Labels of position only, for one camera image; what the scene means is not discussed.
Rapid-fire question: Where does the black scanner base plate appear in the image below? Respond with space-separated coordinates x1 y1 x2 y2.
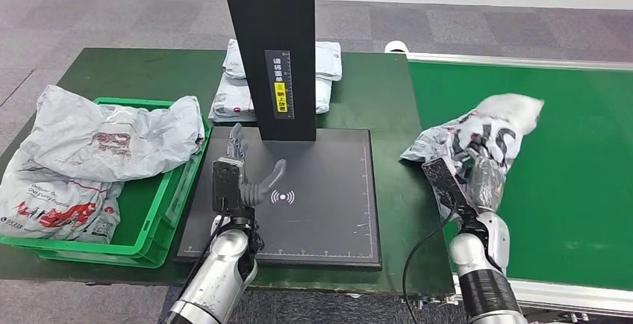
174 128 383 271

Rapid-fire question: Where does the white parcel bright red print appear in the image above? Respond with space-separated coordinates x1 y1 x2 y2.
0 155 125 245

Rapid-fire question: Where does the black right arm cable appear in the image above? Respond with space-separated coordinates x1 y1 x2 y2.
401 202 458 324

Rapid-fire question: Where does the flat grey courier bag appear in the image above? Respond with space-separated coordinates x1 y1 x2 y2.
222 38 343 82
208 72 332 124

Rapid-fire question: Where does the yellow and grey column label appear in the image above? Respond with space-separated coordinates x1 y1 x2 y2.
264 49 296 120

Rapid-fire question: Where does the green conveyor belt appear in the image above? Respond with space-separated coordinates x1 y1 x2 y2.
408 60 633 292

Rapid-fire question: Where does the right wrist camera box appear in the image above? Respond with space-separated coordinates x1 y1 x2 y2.
421 157 471 214

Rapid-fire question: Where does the black scanner column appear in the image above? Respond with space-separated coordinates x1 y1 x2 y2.
219 0 317 143

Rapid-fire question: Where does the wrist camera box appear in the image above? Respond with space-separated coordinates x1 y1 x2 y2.
212 158 244 213
421 157 471 214

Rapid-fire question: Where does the white parcel red lettering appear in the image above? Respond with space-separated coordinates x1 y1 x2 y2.
399 93 545 224

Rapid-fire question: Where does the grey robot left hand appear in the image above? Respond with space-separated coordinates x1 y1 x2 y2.
226 123 288 209

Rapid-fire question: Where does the aluminium conveyor frame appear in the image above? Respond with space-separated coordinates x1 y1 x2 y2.
404 52 633 324

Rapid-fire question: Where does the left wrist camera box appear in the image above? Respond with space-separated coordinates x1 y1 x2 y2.
212 158 244 213

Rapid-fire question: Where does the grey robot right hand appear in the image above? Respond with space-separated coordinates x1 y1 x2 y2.
467 155 508 214

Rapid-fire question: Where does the parcel faded red print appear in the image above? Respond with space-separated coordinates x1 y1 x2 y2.
17 84 206 184

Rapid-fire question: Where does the green plastic crate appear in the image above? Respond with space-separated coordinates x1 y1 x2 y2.
0 96 213 270

